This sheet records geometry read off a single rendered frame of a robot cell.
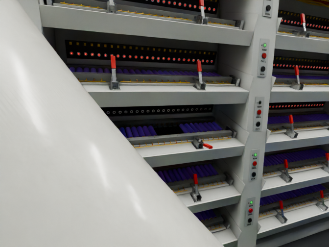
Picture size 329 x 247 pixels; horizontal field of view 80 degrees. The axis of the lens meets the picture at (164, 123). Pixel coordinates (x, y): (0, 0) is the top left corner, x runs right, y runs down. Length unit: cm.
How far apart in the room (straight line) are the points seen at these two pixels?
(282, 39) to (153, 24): 47
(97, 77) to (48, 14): 18
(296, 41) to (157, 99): 57
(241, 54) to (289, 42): 18
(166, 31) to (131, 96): 21
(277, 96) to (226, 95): 22
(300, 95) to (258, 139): 25
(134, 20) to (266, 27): 44
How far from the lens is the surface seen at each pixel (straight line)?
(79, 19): 57
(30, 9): 58
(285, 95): 87
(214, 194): 79
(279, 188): 98
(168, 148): 64
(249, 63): 75
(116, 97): 55
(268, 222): 106
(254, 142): 79
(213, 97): 66
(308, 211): 123
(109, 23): 58
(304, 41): 94
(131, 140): 62
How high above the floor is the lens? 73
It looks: 10 degrees down
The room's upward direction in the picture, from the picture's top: straight up
